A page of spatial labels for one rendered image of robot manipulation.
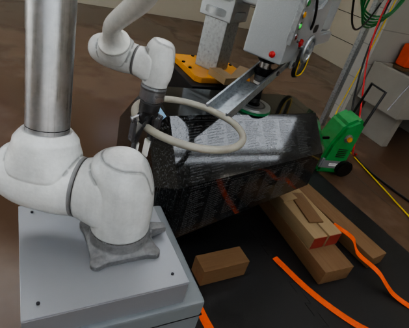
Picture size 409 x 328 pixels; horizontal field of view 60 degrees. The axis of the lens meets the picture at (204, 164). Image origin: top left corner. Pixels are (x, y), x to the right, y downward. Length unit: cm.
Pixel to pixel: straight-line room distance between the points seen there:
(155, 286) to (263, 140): 124
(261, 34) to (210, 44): 93
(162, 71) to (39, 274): 70
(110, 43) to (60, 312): 77
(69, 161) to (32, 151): 8
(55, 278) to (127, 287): 17
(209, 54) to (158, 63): 158
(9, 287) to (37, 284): 111
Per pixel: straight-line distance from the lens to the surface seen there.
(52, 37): 82
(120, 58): 122
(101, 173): 83
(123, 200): 83
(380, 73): 471
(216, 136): 180
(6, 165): 92
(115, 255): 94
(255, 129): 195
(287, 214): 249
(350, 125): 342
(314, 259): 236
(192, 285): 104
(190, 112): 178
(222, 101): 176
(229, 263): 206
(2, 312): 196
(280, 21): 182
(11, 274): 208
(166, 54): 119
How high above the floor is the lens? 161
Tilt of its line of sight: 32 degrees down
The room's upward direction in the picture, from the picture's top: 16 degrees clockwise
